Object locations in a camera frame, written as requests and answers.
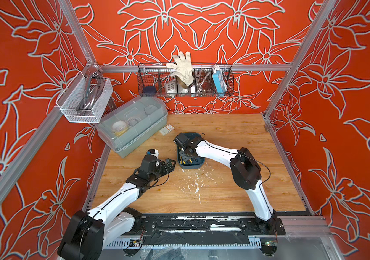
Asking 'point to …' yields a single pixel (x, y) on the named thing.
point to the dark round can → (150, 90)
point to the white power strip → (171, 88)
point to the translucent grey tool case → (136, 126)
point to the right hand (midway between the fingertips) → (183, 153)
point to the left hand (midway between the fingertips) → (171, 163)
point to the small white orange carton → (166, 129)
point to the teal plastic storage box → (197, 161)
